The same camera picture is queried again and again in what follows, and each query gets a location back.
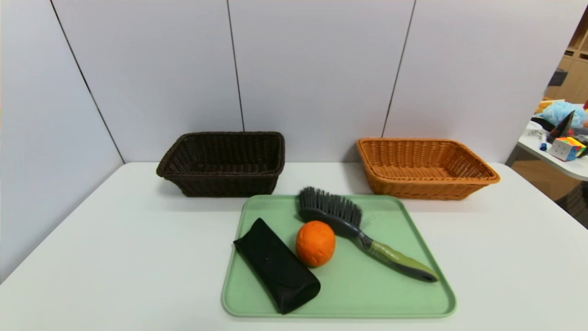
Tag dark brown wicker basket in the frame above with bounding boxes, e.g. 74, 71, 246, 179
156, 131, 286, 198

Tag wooden shelf unit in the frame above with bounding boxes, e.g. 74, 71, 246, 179
545, 8, 588, 104

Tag black pointed cone object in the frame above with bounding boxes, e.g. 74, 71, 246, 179
547, 110, 576, 143

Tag dark woven round object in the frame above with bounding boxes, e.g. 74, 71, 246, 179
555, 182, 588, 229

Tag colourful puzzle cube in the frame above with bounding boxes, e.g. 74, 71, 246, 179
549, 137, 587, 162

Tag black glasses case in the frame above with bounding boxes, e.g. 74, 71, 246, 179
233, 218, 321, 315

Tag light blue plush toy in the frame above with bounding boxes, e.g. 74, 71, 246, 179
542, 101, 588, 128

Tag orange fruit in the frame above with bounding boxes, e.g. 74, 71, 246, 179
295, 220, 336, 268

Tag grey brush with green handle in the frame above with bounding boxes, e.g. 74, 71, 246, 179
299, 186, 440, 283

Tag orange wicker basket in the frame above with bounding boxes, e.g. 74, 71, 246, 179
357, 137, 501, 200

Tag white side table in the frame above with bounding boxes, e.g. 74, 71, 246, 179
517, 120, 588, 181

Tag light green plastic tray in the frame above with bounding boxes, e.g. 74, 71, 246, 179
221, 194, 457, 319

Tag dark grey box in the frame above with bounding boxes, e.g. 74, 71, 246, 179
548, 68, 569, 87

